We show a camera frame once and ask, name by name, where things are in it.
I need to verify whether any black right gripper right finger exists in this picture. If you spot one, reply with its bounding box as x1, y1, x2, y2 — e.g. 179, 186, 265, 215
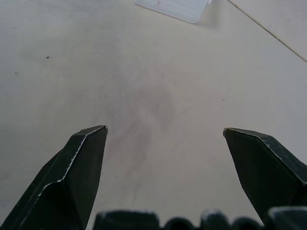
223, 127, 307, 226

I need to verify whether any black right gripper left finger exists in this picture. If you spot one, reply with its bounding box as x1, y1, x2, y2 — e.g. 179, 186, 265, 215
0, 125, 109, 230

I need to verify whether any clear plastic container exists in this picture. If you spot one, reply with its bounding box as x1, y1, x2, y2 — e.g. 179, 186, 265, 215
134, 0, 213, 24

